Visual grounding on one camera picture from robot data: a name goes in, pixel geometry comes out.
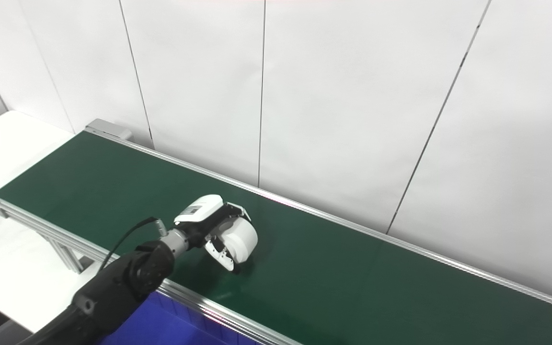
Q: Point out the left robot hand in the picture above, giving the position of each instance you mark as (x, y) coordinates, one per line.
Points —
(199, 218)

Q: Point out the blue plastic bin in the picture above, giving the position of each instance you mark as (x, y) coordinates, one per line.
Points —
(161, 323)

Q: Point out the white cylinder part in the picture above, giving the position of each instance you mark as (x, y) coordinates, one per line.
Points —
(242, 239)

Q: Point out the green conveyor belt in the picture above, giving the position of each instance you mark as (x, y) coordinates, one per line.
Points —
(41, 226)
(352, 282)

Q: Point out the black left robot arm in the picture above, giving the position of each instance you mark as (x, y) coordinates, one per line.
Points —
(118, 287)

